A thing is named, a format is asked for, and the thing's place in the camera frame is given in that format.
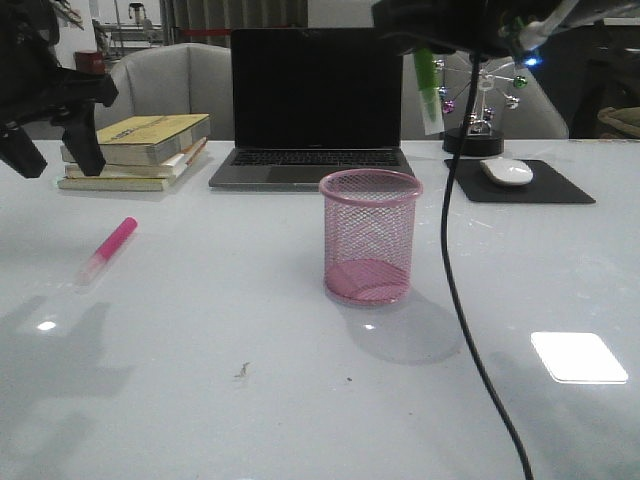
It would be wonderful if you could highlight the pink highlighter pen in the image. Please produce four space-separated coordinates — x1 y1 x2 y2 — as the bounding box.
75 217 138 287

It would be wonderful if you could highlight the bottom yellow book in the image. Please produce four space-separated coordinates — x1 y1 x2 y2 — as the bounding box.
56 159 195 192

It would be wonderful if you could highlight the right grey armchair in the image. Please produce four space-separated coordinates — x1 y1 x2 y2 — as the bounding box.
401 52 569 140

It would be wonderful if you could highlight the grey open laptop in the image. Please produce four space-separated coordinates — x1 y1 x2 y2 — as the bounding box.
209 27 411 190

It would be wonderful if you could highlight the white computer mouse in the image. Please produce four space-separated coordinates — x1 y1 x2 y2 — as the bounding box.
480 157 534 186

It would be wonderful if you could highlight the yellow book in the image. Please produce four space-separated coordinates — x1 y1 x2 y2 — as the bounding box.
56 159 195 192
96 113 211 166

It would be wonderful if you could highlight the black mouse pad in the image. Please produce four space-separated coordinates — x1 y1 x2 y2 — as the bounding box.
456 159 596 205

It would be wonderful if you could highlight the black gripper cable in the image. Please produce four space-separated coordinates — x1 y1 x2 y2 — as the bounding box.
439 52 535 480

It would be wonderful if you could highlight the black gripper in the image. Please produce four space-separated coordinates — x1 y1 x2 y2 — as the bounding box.
1 1 118 179
371 1 639 58

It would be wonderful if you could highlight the grey armchair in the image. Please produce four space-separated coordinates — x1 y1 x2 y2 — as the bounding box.
95 43 235 140
401 52 569 140

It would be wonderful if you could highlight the left grey armchair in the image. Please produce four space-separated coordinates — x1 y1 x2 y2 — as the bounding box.
95 43 235 140

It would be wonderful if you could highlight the pink mesh pen holder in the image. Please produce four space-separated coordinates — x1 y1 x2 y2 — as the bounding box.
319 168 423 306

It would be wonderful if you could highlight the top yellow book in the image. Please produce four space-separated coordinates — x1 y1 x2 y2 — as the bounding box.
96 113 211 166

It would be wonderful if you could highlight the green highlighter pen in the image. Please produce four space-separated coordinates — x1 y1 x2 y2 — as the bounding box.
413 48 444 135

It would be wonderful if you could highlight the ferris wheel desk ornament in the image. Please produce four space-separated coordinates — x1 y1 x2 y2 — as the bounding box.
434 52 529 158

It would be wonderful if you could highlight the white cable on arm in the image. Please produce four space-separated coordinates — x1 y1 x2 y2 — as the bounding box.
517 0 581 49

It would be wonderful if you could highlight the red bin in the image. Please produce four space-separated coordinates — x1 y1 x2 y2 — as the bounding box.
74 50 106 74

